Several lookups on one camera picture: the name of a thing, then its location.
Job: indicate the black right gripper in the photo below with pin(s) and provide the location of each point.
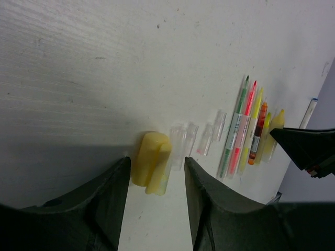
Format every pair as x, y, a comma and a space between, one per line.
310, 150

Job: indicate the thin yellow highlighter pen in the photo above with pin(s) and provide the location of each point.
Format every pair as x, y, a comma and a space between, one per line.
263, 139

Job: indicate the opaque yellow marker cap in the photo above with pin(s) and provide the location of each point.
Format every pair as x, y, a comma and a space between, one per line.
151, 160

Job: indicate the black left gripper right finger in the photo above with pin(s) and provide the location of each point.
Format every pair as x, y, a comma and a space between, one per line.
222, 219

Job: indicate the dark red pen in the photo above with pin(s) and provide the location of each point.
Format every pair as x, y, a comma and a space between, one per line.
257, 133

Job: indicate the green highlighter pen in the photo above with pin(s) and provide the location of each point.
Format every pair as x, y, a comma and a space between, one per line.
233, 130

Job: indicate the clear pink pen cap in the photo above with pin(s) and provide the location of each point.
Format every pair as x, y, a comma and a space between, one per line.
192, 130

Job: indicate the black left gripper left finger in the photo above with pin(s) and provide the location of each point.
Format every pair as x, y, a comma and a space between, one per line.
86, 218

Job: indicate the clear green pen cap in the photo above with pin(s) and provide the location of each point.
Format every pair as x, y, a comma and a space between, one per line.
178, 135

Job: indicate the pink highlighter pen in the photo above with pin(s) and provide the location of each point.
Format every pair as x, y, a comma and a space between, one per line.
242, 130

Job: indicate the clear yellowish pen cap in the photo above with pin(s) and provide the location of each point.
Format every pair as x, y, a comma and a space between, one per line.
164, 180

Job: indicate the blue capped pen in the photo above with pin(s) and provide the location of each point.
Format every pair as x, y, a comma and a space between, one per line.
308, 113

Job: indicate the clear red pen cap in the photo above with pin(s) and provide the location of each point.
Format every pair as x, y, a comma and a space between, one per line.
219, 124

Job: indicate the aluminium table edge rail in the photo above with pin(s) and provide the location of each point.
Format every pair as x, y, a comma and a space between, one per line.
275, 199

